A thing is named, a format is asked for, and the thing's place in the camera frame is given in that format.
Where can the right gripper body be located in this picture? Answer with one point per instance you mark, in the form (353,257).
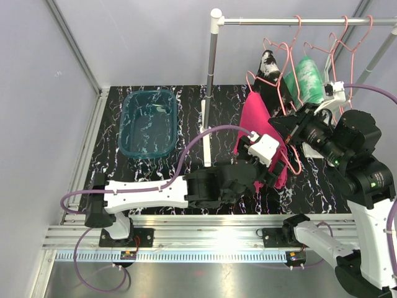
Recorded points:
(310,127)

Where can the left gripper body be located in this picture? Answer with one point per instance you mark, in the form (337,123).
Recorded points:
(263,174)

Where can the pink trousers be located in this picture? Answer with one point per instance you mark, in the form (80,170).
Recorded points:
(254,117)

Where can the black and white trousers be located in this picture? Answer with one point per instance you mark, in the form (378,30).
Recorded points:
(278,101)

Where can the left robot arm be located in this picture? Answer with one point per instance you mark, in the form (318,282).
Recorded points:
(206,188)

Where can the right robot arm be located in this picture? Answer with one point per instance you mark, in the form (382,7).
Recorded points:
(367,186)

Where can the green and white trousers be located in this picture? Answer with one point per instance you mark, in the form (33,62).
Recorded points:
(293,82)

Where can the white garment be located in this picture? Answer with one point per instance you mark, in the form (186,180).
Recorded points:
(325,71)

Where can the teal transparent plastic bin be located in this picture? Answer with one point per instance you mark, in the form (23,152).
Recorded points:
(148,124)

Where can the metal clothes rack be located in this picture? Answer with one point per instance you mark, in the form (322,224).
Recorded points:
(217,20)

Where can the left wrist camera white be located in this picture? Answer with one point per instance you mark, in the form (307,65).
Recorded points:
(264,147)

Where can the aluminium mounting rail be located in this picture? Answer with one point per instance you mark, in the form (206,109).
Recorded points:
(173,238)

